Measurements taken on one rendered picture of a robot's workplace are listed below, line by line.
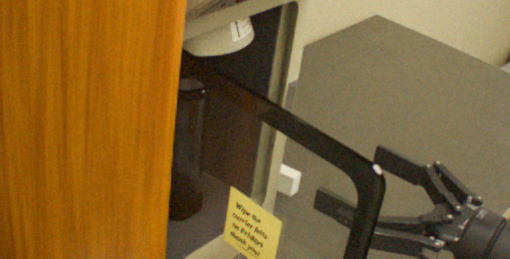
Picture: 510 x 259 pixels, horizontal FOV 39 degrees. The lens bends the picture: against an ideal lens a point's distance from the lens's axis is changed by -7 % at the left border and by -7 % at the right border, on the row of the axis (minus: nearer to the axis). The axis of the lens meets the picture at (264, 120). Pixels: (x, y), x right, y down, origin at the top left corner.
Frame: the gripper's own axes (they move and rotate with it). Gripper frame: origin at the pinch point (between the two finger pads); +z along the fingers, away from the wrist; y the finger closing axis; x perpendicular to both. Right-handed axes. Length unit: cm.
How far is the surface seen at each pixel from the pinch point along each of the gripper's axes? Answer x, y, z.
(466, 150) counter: 28, -67, 6
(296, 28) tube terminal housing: -10.2, -11.3, 19.3
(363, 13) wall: 28, -115, 63
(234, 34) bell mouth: -11.7, 0.2, 21.3
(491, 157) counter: 28, -69, 1
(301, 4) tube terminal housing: -13.9, -11.6, 19.2
